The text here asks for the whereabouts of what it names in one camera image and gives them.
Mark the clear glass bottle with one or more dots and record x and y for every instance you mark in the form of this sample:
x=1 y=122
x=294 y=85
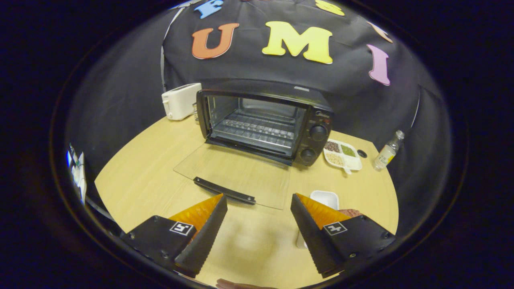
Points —
x=386 y=154

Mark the black toaster oven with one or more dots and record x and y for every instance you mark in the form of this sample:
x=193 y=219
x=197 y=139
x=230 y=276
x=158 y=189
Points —
x=317 y=120

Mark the white bread toaster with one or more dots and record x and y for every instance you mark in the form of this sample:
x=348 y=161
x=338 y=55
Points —
x=180 y=100

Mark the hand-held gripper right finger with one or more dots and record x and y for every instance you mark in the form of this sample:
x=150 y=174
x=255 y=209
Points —
x=313 y=237

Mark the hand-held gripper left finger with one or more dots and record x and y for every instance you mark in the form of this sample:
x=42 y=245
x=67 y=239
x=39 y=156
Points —
x=207 y=237

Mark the white rectangular dish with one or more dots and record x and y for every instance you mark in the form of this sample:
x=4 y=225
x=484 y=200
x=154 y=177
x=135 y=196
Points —
x=324 y=197

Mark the red meat piece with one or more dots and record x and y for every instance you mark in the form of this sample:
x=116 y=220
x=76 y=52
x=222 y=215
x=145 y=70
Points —
x=349 y=212

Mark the white divided snack plate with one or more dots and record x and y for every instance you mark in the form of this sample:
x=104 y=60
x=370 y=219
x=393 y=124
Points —
x=341 y=154

